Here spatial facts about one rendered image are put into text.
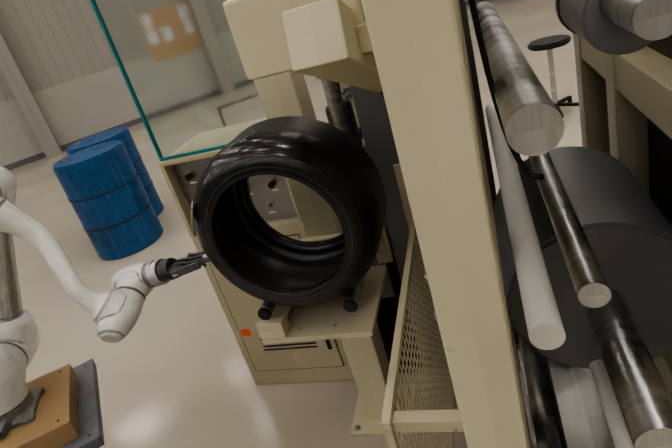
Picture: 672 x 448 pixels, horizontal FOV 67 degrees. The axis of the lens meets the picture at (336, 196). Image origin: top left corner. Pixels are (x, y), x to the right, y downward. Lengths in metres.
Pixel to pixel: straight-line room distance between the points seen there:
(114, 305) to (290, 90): 0.88
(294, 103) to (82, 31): 10.76
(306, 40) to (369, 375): 1.64
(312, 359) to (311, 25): 1.97
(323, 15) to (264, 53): 0.18
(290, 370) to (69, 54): 10.35
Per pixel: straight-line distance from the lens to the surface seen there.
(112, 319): 1.76
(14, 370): 2.09
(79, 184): 4.87
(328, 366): 2.59
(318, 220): 1.81
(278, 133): 1.37
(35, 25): 12.29
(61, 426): 2.00
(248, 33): 0.99
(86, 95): 12.28
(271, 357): 2.65
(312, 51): 0.84
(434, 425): 1.06
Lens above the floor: 1.77
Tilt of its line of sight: 23 degrees down
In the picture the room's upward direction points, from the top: 17 degrees counter-clockwise
